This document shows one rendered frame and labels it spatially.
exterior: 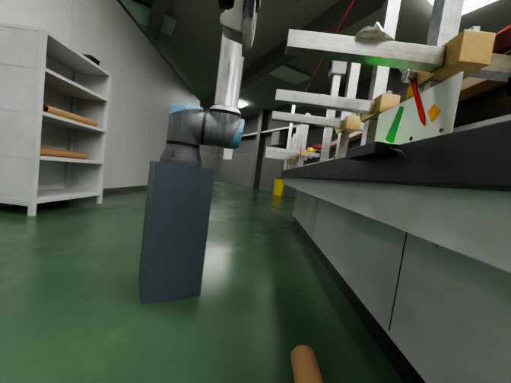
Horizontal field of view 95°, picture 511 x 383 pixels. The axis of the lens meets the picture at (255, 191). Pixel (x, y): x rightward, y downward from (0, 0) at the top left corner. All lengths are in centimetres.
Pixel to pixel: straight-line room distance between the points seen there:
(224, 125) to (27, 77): 204
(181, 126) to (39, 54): 188
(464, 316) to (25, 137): 289
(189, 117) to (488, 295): 109
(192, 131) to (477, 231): 97
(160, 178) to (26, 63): 203
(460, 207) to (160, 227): 95
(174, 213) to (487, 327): 99
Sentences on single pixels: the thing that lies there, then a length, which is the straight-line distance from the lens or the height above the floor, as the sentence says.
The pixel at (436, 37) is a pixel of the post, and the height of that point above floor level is 90.
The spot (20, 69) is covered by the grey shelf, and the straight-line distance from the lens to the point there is 289.
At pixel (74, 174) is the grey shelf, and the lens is 362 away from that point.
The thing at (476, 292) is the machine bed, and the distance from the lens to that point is 76.
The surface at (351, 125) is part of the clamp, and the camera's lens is 97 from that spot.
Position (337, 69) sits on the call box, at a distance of 137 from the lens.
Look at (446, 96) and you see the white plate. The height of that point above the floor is 77.
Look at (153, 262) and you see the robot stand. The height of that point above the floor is 18.
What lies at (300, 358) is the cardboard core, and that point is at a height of 7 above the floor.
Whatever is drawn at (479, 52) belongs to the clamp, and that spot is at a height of 84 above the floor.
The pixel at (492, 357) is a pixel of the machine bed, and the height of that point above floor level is 29.
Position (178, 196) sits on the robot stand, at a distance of 105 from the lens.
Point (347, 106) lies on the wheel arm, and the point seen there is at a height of 82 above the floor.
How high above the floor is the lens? 60
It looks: 4 degrees down
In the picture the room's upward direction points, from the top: 7 degrees clockwise
